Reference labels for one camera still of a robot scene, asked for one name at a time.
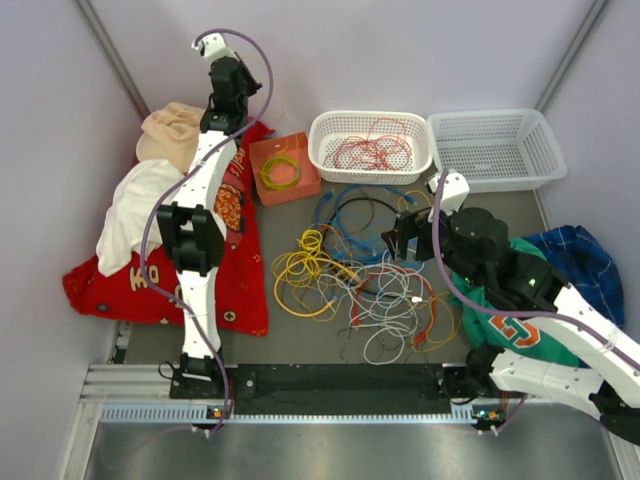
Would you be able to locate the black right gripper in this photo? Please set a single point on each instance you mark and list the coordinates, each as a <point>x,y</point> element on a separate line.
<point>409,225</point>

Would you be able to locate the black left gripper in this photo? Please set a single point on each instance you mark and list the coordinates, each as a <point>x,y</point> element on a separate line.
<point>251,85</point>

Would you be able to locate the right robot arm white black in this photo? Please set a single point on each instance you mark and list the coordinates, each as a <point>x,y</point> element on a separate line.
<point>473,244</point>

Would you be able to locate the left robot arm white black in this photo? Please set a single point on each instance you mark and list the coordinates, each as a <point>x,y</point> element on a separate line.
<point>200,374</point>

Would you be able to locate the beige bucket hat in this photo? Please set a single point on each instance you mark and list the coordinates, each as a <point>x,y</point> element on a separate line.
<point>171,134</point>

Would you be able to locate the orange square box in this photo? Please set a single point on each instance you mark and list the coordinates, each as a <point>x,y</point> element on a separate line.
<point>283,171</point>

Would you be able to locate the white oval perforated basket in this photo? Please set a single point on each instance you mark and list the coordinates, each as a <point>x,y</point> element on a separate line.
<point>370,147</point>

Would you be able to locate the white rectangular mesh basket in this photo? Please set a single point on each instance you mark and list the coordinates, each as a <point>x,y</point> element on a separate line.
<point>503,150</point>

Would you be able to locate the red patterned cloth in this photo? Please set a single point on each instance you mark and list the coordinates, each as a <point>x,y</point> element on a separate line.
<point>239,292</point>

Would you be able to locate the blue plaid cloth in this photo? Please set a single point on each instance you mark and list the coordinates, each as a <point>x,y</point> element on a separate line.
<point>575,252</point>

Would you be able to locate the white t-shirt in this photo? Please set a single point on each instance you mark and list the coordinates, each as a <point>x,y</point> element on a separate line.
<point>154,206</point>

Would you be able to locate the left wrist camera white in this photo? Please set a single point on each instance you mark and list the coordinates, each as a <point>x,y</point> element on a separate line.
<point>212,47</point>

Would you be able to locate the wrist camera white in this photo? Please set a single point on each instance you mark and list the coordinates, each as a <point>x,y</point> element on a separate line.
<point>212,47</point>
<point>455,191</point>

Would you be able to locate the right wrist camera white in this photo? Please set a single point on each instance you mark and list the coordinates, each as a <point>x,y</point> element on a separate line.
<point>455,191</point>

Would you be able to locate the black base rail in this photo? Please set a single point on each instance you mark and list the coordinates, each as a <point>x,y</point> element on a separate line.
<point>351,389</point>

